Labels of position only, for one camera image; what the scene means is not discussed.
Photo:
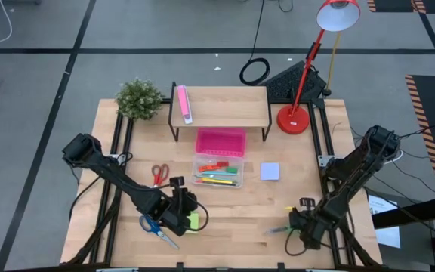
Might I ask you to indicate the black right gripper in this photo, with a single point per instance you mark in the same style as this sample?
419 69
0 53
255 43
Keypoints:
308 226

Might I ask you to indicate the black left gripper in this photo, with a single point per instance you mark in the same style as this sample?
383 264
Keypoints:
181 208

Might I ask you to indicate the red scissors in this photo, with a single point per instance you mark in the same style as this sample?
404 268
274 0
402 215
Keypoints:
159 181

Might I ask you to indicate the blue scissors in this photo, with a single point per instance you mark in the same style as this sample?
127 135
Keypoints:
156 229

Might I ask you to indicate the orange eraser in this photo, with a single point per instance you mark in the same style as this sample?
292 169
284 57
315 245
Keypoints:
204 169
215 166

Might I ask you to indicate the yellow pencil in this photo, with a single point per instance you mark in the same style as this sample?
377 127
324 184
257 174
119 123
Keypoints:
217 181

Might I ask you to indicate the teal pen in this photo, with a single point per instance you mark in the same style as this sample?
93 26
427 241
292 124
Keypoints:
217 173

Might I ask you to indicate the purple sticky note pad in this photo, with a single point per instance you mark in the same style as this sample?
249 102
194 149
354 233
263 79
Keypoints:
270 172

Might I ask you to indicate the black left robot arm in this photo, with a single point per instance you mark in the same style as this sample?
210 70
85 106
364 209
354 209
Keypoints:
119 177

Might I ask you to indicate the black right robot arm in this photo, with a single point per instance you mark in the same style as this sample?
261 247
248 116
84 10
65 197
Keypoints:
353 170

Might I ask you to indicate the green sticky note pad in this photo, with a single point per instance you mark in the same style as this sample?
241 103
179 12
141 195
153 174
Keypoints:
194 223

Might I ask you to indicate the clear pencil box pink lid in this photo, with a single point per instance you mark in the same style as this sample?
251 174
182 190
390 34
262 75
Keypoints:
221 143

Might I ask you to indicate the white paper sheet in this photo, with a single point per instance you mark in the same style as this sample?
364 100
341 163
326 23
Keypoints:
389 236

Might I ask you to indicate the black beam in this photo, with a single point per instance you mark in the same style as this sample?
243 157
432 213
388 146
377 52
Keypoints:
410 213

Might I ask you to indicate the red desk lamp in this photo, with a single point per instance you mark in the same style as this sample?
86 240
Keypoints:
293 120

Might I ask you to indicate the potted green artificial plant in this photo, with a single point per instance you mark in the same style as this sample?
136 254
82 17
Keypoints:
139 99

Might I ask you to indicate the black keyboard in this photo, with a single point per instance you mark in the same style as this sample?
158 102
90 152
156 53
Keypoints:
281 85

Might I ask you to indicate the silver mounting bracket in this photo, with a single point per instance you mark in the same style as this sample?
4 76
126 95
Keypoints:
323 160
115 158

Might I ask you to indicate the black aluminium table frame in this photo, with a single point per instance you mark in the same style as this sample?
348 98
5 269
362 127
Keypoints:
119 126

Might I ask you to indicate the wooden shelf riser black frame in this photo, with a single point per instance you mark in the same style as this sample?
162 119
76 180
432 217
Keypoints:
221 107

